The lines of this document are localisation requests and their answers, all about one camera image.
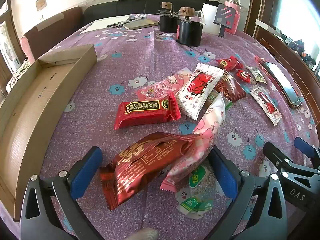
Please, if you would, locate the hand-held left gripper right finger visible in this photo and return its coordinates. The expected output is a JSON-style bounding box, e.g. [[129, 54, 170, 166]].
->
[[207, 146, 292, 240]]

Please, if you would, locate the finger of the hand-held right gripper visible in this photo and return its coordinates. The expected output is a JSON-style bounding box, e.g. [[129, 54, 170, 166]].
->
[[294, 136, 320, 166], [263, 141, 303, 178]]

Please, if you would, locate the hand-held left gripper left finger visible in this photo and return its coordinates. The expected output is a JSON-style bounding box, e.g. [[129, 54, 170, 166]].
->
[[20, 146, 106, 240]]

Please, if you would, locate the clear packet with green label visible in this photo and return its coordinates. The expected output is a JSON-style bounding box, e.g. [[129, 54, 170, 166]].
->
[[175, 159, 217, 215]]

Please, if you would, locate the long pink snack packet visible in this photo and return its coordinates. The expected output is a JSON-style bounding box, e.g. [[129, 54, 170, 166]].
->
[[160, 92, 226, 193]]

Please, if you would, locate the large dark red snack packet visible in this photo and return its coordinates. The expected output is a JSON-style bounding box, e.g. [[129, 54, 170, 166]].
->
[[99, 132, 201, 211]]

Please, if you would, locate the brown cardboard box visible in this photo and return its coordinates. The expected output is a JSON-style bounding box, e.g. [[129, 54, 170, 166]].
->
[[0, 44, 98, 222]]

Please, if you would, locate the green translucent packet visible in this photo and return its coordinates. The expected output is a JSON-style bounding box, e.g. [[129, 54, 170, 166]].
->
[[205, 90, 233, 112]]

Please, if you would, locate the brown snack packet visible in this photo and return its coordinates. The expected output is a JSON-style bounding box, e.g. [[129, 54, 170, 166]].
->
[[215, 71, 247, 103]]

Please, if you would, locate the red packet with black label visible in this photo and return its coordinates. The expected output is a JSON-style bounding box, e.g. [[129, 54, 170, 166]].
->
[[114, 94, 182, 130]]

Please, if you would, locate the small red cartoon-face candy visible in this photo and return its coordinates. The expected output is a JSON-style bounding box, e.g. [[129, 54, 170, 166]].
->
[[234, 69, 252, 84]]

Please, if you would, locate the large white red-print packet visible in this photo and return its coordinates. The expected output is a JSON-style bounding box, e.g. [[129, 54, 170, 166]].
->
[[175, 63, 225, 121]]

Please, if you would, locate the small red candy gold logo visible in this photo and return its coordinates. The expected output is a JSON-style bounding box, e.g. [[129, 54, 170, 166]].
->
[[216, 56, 244, 72]]

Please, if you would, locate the pink cartoon snack packet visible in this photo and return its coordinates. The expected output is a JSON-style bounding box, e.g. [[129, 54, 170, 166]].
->
[[136, 67, 194, 102]]

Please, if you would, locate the small white red packet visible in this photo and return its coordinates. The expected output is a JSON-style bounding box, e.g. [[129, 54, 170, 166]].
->
[[250, 86, 283, 127]]

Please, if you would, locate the black smartphone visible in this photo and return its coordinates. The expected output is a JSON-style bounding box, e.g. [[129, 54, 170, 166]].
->
[[261, 62, 305, 108]]

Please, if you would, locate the purple floral tablecloth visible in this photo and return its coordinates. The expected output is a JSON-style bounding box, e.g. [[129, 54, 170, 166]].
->
[[0, 14, 317, 240]]

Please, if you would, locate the small green white packet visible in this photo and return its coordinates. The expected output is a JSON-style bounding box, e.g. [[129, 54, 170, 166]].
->
[[246, 67, 267, 84]]

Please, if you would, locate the red plastic wrapper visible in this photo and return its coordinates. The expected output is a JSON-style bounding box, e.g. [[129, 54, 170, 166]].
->
[[254, 55, 269, 68]]

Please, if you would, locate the floral cushion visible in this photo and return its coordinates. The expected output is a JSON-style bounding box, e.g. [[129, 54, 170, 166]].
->
[[6, 58, 33, 93]]

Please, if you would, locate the white shelf board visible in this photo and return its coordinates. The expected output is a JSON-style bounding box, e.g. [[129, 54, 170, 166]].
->
[[255, 19, 283, 35]]

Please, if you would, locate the pink cushion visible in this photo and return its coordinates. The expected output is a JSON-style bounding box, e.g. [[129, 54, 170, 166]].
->
[[20, 35, 37, 64]]

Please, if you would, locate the pink thermos bottle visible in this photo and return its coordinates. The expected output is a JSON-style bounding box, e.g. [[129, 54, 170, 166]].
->
[[224, 0, 242, 35]]

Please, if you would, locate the brown armchair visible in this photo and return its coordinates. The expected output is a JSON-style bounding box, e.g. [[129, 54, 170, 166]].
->
[[20, 6, 84, 63]]

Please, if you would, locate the black jar with wooden lid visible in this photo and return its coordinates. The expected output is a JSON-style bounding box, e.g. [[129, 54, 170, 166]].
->
[[176, 7, 204, 47], [159, 2, 179, 33]]

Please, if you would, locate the white paper sheet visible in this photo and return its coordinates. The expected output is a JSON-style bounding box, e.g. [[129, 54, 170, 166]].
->
[[80, 15, 130, 34]]

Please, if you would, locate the grey phone stand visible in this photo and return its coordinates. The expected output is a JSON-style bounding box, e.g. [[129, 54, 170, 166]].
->
[[213, 4, 237, 37]]

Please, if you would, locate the white plastic cup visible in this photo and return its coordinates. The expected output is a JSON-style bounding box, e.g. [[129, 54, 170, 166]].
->
[[201, 3, 219, 33]]

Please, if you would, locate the wooden glass door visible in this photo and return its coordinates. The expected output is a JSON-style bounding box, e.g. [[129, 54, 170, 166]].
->
[[0, 0, 27, 80]]

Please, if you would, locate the khaki notebook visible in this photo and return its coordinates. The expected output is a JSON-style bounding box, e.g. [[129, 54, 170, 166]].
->
[[122, 18, 159, 30]]

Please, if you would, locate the clear plastic cup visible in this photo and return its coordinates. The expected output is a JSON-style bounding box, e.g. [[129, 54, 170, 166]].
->
[[191, 9, 204, 25]]

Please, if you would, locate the black sofa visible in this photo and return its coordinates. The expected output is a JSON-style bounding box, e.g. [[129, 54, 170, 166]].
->
[[82, 0, 208, 27]]

